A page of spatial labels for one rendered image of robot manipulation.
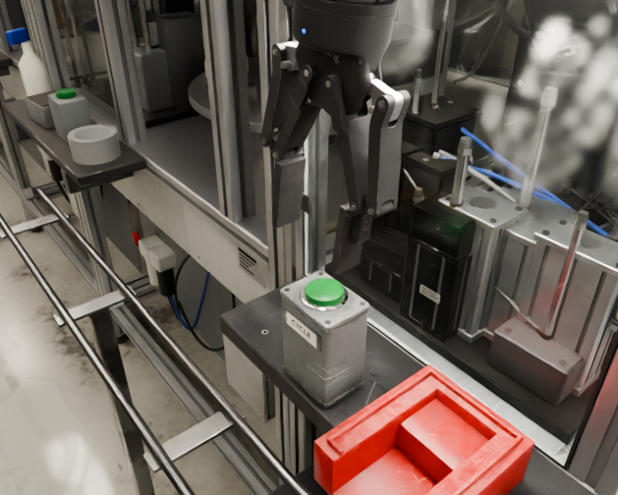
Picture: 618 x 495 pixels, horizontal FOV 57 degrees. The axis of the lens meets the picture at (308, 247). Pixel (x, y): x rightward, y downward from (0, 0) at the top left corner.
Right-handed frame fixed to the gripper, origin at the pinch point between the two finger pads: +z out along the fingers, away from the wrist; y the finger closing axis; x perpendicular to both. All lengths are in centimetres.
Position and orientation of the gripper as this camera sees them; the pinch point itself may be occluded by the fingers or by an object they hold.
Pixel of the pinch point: (316, 221)
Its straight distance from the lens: 53.1
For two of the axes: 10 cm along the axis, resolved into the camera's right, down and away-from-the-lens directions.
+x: -7.6, 3.2, -5.6
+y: -6.4, -5.0, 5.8
